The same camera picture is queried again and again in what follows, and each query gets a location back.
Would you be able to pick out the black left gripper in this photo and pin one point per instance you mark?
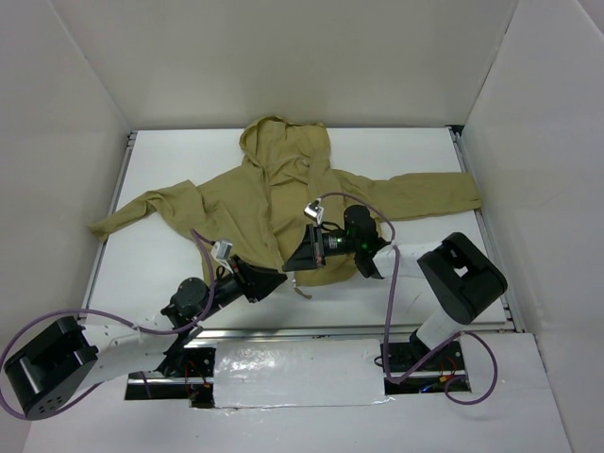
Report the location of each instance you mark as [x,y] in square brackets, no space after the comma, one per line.
[243,276]

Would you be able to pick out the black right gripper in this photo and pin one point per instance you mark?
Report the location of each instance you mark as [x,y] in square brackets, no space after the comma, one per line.
[316,246]

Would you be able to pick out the khaki hooded zip jacket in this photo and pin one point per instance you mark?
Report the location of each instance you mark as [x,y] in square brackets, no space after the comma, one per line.
[259,204]

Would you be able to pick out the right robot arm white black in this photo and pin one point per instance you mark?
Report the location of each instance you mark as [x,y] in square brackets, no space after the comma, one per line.
[463,280]

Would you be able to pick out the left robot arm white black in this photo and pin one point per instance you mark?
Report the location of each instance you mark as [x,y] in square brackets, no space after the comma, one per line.
[67,360]

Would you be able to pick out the white foil covered panel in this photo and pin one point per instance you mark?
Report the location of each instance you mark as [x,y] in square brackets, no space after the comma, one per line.
[316,373]

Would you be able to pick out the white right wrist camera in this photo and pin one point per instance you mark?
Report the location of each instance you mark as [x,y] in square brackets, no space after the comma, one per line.
[315,211]

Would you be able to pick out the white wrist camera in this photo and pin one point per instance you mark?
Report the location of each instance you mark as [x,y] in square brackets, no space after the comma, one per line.
[221,252]
[315,211]

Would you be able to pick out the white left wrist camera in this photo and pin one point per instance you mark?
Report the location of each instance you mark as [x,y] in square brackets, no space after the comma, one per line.
[221,252]

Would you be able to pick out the aluminium table frame rail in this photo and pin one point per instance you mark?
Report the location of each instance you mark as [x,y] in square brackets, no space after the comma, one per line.
[139,267]

